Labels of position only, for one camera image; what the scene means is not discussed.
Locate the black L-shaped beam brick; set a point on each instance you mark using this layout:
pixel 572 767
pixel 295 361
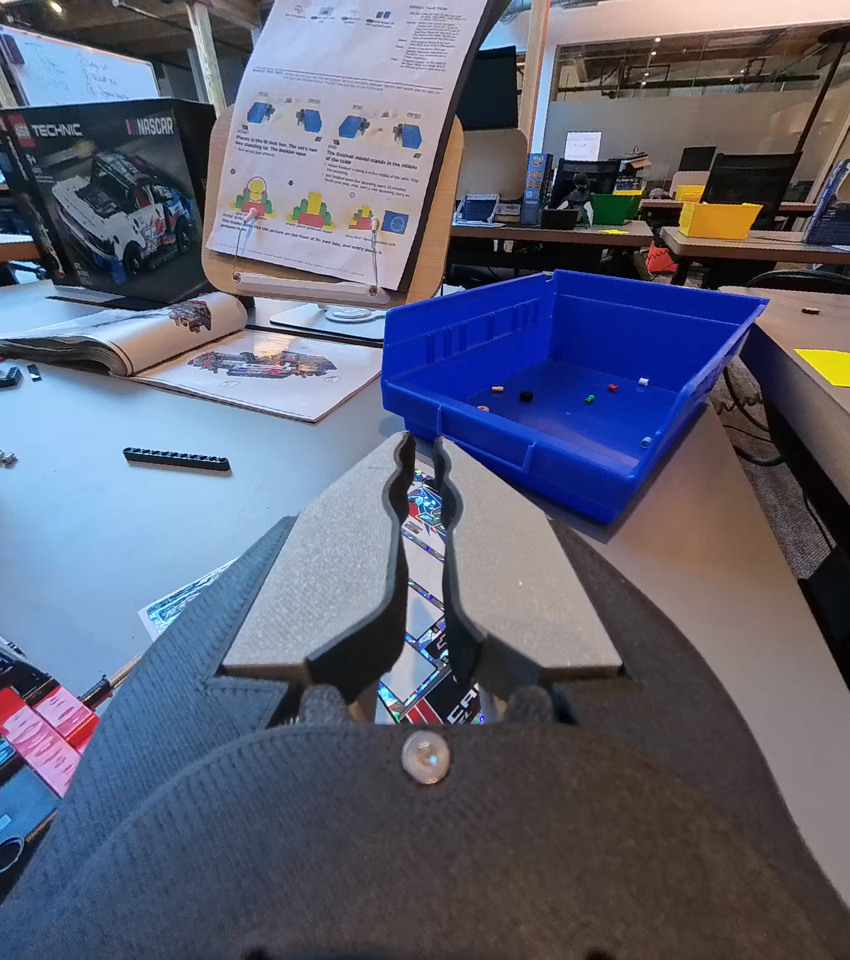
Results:
pixel 5 379

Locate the green plastic bin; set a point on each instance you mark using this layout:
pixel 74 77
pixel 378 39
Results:
pixel 615 210

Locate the large yellow plastic bin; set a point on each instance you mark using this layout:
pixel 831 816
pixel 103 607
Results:
pixel 721 223

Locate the open instruction booklet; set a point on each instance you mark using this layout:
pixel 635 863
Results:
pixel 290 386

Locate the holographic sticker sheet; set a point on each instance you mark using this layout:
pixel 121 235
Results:
pixel 177 611

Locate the small yellow plastic bin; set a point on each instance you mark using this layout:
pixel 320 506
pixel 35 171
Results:
pixel 689 193

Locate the white task instruction sheet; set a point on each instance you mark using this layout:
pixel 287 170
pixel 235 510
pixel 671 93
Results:
pixel 350 112

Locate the whiteboard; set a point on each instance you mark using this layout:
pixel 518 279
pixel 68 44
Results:
pixel 72 67

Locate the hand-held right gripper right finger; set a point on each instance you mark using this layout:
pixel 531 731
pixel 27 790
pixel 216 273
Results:
pixel 537 592

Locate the black monitor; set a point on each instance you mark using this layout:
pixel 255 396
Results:
pixel 491 90

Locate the black floor lamp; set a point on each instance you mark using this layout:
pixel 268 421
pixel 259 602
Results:
pixel 849 31

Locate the tall blue carton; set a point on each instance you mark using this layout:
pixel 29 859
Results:
pixel 535 187

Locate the long black beam brick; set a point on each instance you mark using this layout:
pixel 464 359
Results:
pixel 177 459

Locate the orange plastic object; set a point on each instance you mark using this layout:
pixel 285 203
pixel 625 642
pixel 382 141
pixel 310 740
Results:
pixel 659 262

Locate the black toy set box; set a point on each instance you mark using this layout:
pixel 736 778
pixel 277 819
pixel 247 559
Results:
pixel 110 195

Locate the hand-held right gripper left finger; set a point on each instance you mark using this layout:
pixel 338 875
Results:
pixel 305 592

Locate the wooden post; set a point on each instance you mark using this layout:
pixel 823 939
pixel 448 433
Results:
pixel 207 60

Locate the blue plastic bin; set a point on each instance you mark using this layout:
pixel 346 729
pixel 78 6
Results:
pixel 485 450

